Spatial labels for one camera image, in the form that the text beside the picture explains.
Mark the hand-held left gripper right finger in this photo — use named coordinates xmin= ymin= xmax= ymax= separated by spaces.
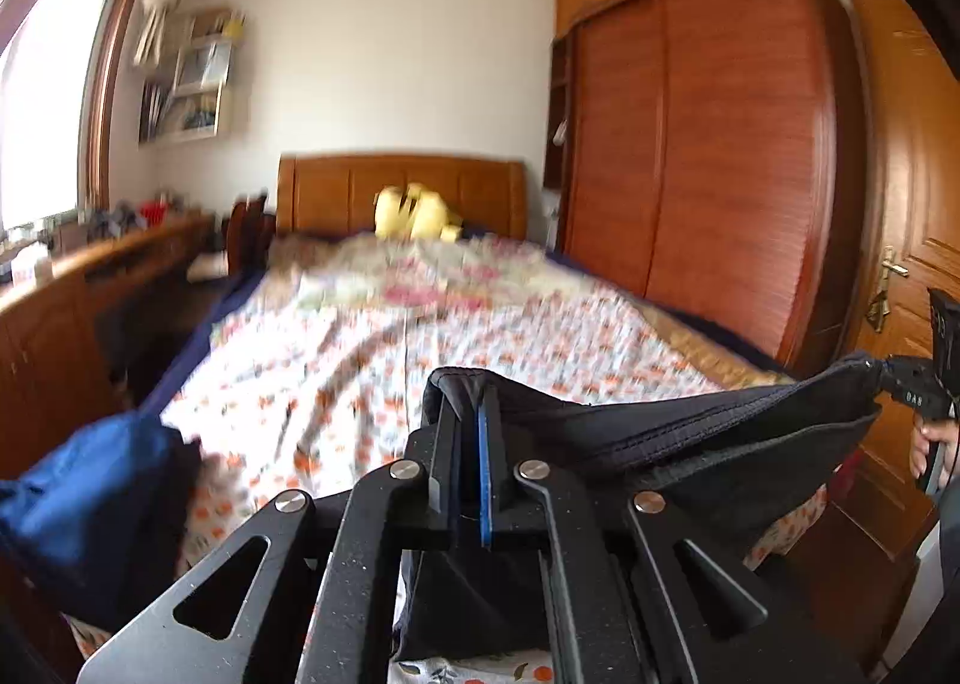
xmin=478 ymin=384 xmax=886 ymax=684

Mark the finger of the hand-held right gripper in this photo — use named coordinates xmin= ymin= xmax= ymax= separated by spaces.
xmin=870 ymin=352 xmax=902 ymax=397

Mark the black jacket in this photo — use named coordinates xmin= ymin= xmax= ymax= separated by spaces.
xmin=394 ymin=350 xmax=884 ymax=662

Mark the orange print bed sheet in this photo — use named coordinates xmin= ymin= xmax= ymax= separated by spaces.
xmin=161 ymin=256 xmax=826 ymax=684

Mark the white wall shelf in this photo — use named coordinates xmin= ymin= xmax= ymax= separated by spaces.
xmin=137 ymin=7 xmax=250 ymax=146

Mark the yellow plush toy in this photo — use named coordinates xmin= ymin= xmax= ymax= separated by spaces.
xmin=373 ymin=183 xmax=463 ymax=242

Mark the row of books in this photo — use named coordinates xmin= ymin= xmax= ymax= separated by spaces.
xmin=140 ymin=80 xmax=222 ymax=137

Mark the wooden chair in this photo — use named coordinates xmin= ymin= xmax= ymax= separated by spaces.
xmin=225 ymin=190 xmax=278 ymax=278

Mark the window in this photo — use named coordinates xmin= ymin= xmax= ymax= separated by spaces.
xmin=0 ymin=0 xmax=151 ymax=229

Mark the wooden door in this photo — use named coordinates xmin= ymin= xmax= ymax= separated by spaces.
xmin=844 ymin=0 xmax=960 ymax=531

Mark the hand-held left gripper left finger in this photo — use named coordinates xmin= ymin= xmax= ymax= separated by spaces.
xmin=75 ymin=373 xmax=481 ymax=684

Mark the pink floral quilt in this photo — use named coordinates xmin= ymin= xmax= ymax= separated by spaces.
xmin=262 ymin=234 xmax=590 ymax=314

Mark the wooden bed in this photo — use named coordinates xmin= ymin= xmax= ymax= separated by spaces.
xmin=67 ymin=155 xmax=826 ymax=684

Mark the tied white curtain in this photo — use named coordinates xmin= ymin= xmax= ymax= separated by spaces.
xmin=133 ymin=0 xmax=205 ymax=67

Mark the blue cloth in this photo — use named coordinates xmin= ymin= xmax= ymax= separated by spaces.
xmin=0 ymin=410 xmax=205 ymax=634

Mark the person's right hand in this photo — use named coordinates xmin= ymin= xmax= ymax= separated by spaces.
xmin=909 ymin=420 xmax=960 ymax=479

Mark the wooden desk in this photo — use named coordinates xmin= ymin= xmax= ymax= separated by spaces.
xmin=0 ymin=210 xmax=216 ymax=464

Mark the dark blue mattress cover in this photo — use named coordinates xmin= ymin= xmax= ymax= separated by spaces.
xmin=141 ymin=270 xmax=265 ymax=424

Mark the wooden louvered wardrobe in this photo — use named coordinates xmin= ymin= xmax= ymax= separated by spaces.
xmin=544 ymin=0 xmax=871 ymax=379

